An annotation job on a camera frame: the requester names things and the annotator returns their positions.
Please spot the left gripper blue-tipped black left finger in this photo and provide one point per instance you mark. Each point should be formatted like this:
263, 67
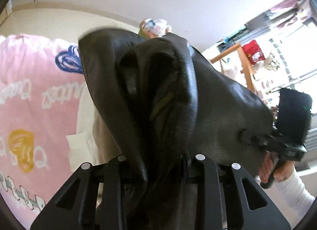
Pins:
94, 198

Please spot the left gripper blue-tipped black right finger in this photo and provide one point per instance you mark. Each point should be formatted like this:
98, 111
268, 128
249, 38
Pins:
229, 198

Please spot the black leather jacket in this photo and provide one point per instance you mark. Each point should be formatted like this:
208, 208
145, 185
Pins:
162, 101

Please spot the white sleeved right forearm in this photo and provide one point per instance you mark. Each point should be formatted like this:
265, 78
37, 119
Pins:
293, 190

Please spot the white folded cloth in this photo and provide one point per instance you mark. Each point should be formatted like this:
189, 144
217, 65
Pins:
92, 141

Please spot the red bag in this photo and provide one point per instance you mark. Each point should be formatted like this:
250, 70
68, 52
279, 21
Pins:
253, 52

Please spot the pink printed blanket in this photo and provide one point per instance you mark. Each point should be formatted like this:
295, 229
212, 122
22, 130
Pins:
41, 83

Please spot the crumpled plastic package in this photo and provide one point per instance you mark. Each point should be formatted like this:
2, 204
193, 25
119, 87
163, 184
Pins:
154, 28

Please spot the wooden rack frame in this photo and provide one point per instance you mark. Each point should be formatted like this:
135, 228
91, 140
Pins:
233, 62

